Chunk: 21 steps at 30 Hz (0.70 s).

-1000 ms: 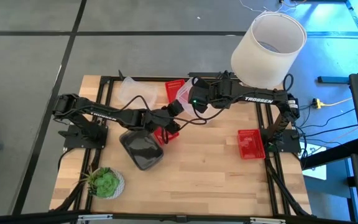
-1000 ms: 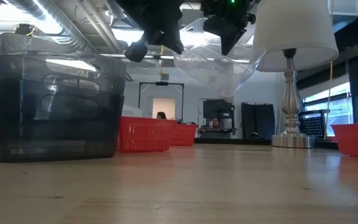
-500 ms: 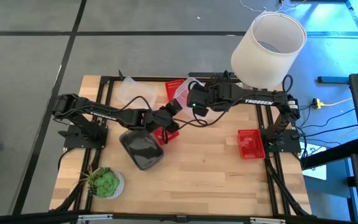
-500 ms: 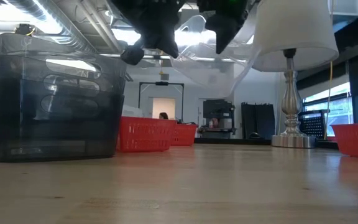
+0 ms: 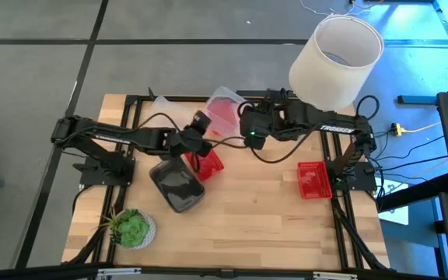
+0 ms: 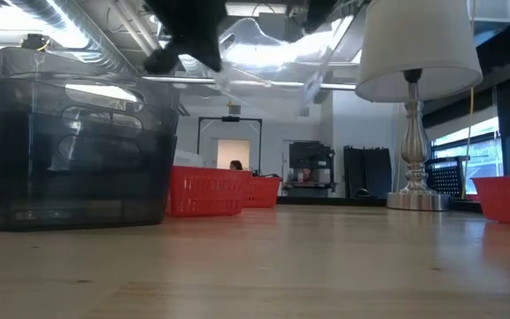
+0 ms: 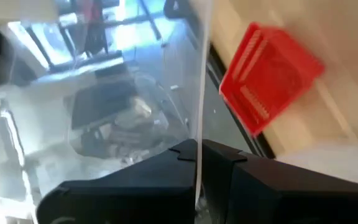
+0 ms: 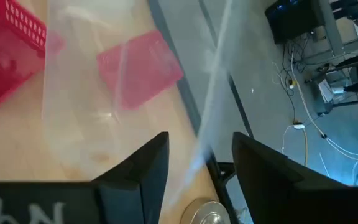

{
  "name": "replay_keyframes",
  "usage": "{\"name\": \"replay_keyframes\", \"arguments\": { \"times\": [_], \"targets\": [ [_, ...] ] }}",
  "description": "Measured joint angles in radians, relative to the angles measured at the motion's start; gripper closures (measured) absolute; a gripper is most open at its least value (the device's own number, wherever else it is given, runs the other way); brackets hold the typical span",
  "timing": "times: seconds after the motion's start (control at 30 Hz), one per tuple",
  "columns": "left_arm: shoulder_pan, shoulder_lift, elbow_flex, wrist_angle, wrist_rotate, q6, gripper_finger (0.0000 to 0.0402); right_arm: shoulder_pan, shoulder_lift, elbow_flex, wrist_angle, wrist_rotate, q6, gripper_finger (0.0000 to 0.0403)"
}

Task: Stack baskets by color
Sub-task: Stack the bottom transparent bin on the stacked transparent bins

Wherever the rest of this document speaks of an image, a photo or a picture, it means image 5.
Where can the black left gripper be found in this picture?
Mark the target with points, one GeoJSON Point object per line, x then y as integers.
{"type": "Point", "coordinates": [191, 143]}

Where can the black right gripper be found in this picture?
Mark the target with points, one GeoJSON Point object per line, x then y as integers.
{"type": "Point", "coordinates": [257, 120]}

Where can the red plastic mesh basket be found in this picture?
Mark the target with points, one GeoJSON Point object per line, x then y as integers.
{"type": "Point", "coordinates": [313, 180]}
{"type": "Point", "coordinates": [210, 167]}
{"type": "Point", "coordinates": [224, 114]}

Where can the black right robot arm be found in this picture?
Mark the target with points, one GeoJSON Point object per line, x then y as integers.
{"type": "Point", "coordinates": [305, 116]}

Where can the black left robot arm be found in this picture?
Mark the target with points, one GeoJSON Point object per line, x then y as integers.
{"type": "Point", "coordinates": [130, 138]}

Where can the green succulent in white pot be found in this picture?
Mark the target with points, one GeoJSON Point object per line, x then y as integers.
{"type": "Point", "coordinates": [132, 229]}

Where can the yellow power plug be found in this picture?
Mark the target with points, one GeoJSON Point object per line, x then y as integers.
{"type": "Point", "coordinates": [396, 129]}

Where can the black diagonal beam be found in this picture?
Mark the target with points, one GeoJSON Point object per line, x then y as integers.
{"type": "Point", "coordinates": [414, 192]}

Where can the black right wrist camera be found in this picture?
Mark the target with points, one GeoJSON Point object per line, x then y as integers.
{"type": "Point", "coordinates": [254, 143]}

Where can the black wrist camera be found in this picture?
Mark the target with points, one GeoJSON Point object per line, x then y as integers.
{"type": "Point", "coordinates": [200, 120]}
{"type": "Point", "coordinates": [254, 143]}

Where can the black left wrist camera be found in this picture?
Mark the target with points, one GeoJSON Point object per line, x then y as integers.
{"type": "Point", "coordinates": [200, 120]}

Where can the black aluminium table frame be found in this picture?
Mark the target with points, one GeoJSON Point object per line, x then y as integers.
{"type": "Point", "coordinates": [136, 98]}

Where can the black rail with silver brackets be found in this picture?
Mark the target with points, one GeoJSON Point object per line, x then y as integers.
{"type": "Point", "coordinates": [33, 272]}

